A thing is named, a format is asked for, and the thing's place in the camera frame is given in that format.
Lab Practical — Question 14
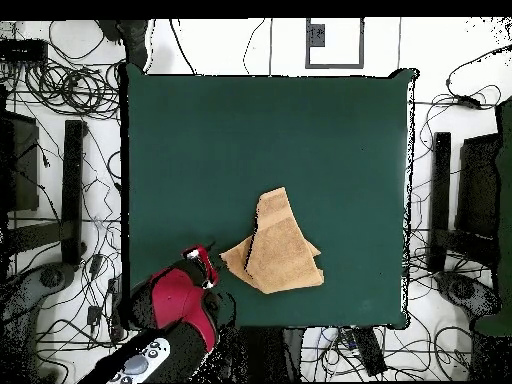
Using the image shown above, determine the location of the black electronics box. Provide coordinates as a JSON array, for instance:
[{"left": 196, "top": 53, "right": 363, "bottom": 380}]
[{"left": 0, "top": 39, "right": 49, "bottom": 63}]

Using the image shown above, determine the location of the black T-shaped stand base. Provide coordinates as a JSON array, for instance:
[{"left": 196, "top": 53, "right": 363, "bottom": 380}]
[
  {"left": 7, "top": 119, "right": 88, "bottom": 267},
  {"left": 426, "top": 131, "right": 497, "bottom": 273}
]

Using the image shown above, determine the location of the dark green table cloth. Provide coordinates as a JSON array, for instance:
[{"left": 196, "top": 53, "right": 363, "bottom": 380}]
[{"left": 119, "top": 63, "right": 419, "bottom": 331}]

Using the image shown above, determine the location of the tan terry towel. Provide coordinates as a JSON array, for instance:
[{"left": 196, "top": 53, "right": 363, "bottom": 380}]
[{"left": 218, "top": 186, "right": 325, "bottom": 295}]

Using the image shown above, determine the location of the tangled black cable bundle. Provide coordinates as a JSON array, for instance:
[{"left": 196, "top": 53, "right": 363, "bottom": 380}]
[{"left": 0, "top": 19, "right": 121, "bottom": 121}]

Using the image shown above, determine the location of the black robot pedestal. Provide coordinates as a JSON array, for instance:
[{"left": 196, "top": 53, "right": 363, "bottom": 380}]
[{"left": 223, "top": 327, "right": 305, "bottom": 383}]

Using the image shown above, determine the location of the black power strip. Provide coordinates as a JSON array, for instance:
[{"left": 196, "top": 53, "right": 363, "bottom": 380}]
[{"left": 107, "top": 275, "right": 125, "bottom": 341}]

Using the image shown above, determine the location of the grey caster base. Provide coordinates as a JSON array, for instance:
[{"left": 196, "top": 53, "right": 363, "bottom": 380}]
[
  {"left": 435, "top": 271, "right": 501, "bottom": 321},
  {"left": 0, "top": 261, "right": 77, "bottom": 383}
]

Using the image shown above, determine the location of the black square case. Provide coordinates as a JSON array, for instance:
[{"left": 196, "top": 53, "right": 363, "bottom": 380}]
[
  {"left": 455, "top": 133, "right": 501, "bottom": 241},
  {"left": 0, "top": 111, "right": 41, "bottom": 213}
]

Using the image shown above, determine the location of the person's black shoe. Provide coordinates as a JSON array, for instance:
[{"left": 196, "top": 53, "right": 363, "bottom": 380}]
[
  {"left": 97, "top": 18, "right": 122, "bottom": 42},
  {"left": 115, "top": 18, "right": 150, "bottom": 70}
]

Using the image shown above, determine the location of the grey square floor frame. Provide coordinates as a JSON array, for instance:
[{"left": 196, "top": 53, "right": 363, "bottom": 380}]
[{"left": 305, "top": 17, "right": 365, "bottom": 69}]

